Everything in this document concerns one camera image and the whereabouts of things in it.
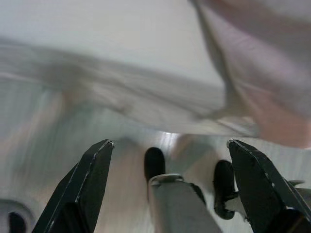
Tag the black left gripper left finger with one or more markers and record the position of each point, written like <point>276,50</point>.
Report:
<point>80,194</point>

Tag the pink floral pillow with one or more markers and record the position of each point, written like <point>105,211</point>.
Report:
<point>267,60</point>

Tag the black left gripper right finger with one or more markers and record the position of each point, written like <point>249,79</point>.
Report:
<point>262,194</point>

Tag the beige sheeted mattress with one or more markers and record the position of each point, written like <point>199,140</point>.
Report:
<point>121,72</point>

